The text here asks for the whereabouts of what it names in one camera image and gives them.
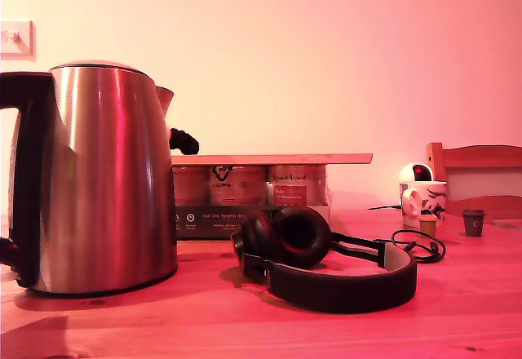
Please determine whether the black over-ear headphones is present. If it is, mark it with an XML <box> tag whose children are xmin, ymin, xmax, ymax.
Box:
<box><xmin>230</xmin><ymin>206</ymin><xmax>418</xmax><ymax>315</ymax></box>

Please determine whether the wooden shelf board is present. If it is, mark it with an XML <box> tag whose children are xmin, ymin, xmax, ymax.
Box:
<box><xmin>170</xmin><ymin>153</ymin><xmax>374</xmax><ymax>167</ymax></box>

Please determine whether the brown tin can with logo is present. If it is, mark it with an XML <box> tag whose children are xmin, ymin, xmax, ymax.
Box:
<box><xmin>209</xmin><ymin>164</ymin><xmax>270</xmax><ymax>207</ymax></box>

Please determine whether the tin can with red label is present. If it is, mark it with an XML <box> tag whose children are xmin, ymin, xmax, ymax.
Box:
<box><xmin>267</xmin><ymin>164</ymin><xmax>328</xmax><ymax>206</ymax></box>

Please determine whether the white and black plush toy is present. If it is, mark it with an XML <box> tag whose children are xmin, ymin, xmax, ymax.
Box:
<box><xmin>169</xmin><ymin>127</ymin><xmax>201</xmax><ymax>156</ymax></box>

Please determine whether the printed cardboard tray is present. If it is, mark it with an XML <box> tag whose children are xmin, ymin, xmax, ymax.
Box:
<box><xmin>174</xmin><ymin>187</ymin><xmax>334</xmax><ymax>241</ymax></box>

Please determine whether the stainless steel electric kettle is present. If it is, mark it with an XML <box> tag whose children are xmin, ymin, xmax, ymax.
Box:
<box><xmin>0</xmin><ymin>60</ymin><xmax>180</xmax><ymax>298</ymax></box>

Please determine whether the white patterned mug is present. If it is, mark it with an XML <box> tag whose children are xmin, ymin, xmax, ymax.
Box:
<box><xmin>399</xmin><ymin>180</ymin><xmax>449</xmax><ymax>228</ymax></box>

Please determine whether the wooden chair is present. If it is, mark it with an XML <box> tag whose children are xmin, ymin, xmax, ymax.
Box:
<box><xmin>427</xmin><ymin>142</ymin><xmax>522</xmax><ymax>220</ymax></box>

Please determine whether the small dark paper cup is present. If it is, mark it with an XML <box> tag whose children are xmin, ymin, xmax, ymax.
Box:
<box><xmin>461</xmin><ymin>208</ymin><xmax>488</xmax><ymax>238</ymax></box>

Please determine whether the white round camera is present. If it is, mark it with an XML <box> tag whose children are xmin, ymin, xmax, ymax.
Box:
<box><xmin>398</xmin><ymin>162</ymin><xmax>436</xmax><ymax>184</ymax></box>

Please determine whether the coiled black cable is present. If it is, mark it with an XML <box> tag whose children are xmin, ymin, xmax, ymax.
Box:
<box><xmin>374</xmin><ymin>229</ymin><xmax>447</xmax><ymax>264</ymax></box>

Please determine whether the white wall plate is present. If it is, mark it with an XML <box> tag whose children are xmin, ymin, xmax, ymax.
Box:
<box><xmin>0</xmin><ymin>20</ymin><xmax>37</xmax><ymax>61</ymax></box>

